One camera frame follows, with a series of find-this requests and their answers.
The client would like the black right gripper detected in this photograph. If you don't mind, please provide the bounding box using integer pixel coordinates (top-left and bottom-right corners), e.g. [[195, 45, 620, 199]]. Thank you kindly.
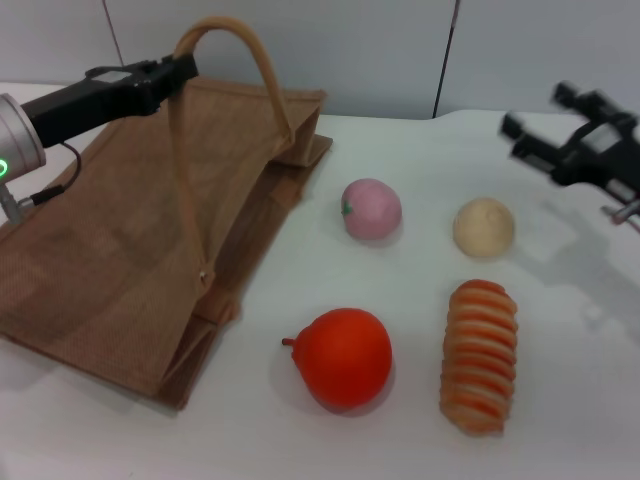
[[499, 79, 640, 197]]

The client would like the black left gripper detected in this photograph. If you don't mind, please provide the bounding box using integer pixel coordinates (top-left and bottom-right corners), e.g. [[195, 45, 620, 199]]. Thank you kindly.
[[20, 53, 197, 149]]

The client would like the beige round egg yolk pastry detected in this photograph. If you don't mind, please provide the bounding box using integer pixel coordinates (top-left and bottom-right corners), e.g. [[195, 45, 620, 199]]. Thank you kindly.
[[452, 196, 516, 259]]

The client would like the brown jute handbag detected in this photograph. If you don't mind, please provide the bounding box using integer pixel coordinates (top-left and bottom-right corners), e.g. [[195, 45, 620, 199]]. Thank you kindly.
[[0, 16, 335, 412]]

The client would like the pink peach bun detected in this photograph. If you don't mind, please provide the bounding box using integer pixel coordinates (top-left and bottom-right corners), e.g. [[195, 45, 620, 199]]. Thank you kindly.
[[340, 178, 404, 242]]

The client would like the striped long bread loaf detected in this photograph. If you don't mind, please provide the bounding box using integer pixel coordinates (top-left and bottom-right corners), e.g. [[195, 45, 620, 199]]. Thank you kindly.
[[438, 278, 520, 439]]

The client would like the orange red pear toy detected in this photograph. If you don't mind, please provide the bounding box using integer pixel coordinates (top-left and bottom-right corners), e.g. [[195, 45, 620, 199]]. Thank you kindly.
[[281, 307, 394, 415]]

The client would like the right gripper cable with plug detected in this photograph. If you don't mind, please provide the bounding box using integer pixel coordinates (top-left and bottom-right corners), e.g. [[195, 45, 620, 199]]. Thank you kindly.
[[601, 198, 640, 227]]

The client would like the gripper cable with plug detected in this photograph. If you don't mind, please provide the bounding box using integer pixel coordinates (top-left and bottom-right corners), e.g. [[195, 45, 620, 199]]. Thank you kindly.
[[601, 198, 640, 227], [0, 142, 84, 227]]

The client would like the left gripper cable with plug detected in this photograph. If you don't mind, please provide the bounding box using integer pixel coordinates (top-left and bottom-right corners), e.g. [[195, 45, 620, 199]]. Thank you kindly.
[[0, 142, 84, 227]]

